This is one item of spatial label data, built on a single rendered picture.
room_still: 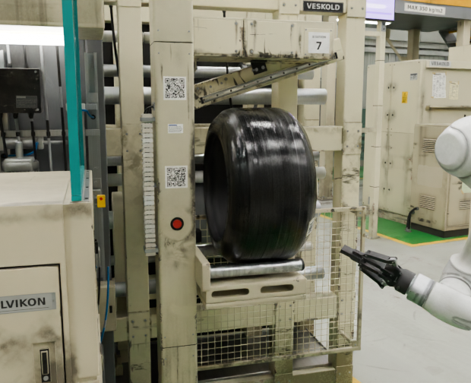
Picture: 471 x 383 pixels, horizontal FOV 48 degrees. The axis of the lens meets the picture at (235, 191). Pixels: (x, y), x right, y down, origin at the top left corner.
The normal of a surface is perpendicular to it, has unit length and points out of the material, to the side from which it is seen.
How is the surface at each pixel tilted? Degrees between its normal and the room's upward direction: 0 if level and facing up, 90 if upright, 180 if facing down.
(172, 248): 90
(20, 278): 90
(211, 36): 90
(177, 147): 90
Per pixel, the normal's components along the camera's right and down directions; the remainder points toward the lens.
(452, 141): -0.91, 0.07
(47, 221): 0.26, 0.15
